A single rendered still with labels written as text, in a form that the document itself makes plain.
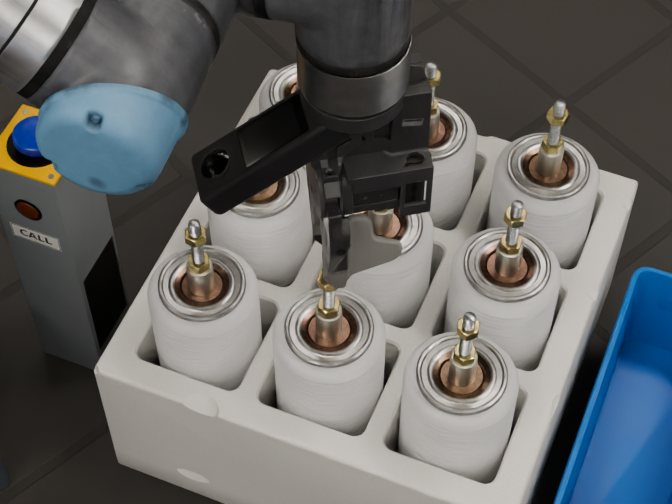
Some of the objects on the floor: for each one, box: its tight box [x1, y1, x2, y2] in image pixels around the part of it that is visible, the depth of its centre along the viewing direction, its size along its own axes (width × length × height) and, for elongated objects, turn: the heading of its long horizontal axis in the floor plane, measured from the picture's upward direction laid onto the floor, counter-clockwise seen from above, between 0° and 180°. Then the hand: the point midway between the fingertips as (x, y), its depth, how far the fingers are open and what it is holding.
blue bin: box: [553, 267, 672, 504], centre depth 138 cm, size 30×11×12 cm, turn 158°
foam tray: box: [94, 70, 638, 504], centre depth 142 cm, size 39×39×18 cm
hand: (324, 257), depth 113 cm, fingers open, 3 cm apart
